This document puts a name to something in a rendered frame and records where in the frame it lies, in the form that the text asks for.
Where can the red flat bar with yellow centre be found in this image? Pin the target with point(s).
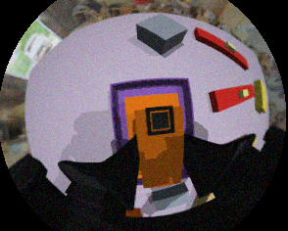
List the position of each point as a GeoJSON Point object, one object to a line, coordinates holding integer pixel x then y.
{"type": "Point", "coordinates": [226, 98]}
{"type": "Point", "coordinates": [227, 48]}

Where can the purple rectangular tray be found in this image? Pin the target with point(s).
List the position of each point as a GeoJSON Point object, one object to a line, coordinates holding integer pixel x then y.
{"type": "Point", "coordinates": [167, 85]}

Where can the tan wooden panel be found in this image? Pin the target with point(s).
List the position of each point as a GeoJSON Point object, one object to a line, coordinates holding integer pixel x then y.
{"type": "Point", "coordinates": [204, 199]}

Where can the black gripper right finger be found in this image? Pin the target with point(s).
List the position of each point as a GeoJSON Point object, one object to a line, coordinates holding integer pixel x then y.
{"type": "Point", "coordinates": [206, 162]}

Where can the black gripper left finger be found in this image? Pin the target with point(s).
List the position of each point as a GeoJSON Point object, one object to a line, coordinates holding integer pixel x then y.
{"type": "Point", "coordinates": [118, 174]}

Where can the yellow rectangular block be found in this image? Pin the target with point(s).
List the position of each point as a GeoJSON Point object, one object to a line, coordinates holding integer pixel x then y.
{"type": "Point", "coordinates": [259, 88]}

